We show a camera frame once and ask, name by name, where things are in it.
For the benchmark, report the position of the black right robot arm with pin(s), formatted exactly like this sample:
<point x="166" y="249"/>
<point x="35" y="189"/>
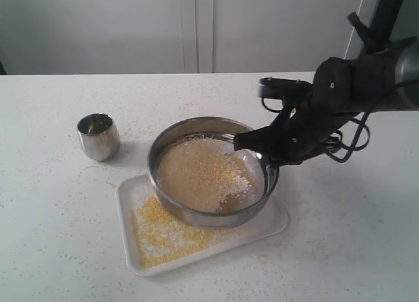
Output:
<point x="384" y="77"/>

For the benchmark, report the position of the yellow grain pile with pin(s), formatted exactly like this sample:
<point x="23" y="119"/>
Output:
<point x="208" y="175"/>

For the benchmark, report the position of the white cabinet doors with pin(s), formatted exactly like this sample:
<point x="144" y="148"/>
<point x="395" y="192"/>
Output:
<point x="176" y="36"/>

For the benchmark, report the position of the round steel mesh sieve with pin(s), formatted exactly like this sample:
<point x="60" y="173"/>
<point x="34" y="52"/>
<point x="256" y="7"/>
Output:
<point x="210" y="127"/>

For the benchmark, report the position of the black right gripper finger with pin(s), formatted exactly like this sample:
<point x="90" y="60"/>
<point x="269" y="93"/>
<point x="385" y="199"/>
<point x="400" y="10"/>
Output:
<point x="259" y="141"/>

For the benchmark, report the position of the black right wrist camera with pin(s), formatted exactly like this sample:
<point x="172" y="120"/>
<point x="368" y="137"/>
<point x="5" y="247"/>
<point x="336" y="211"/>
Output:
<point x="281" y="89"/>

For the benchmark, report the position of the white plastic tray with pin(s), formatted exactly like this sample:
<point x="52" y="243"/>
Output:
<point x="155" y="242"/>

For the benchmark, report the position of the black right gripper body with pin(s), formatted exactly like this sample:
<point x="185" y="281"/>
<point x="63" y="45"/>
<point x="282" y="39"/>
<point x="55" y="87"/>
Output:
<point x="308" y="127"/>

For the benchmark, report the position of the stainless steel cup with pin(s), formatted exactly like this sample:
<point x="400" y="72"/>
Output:
<point x="99" y="137"/>

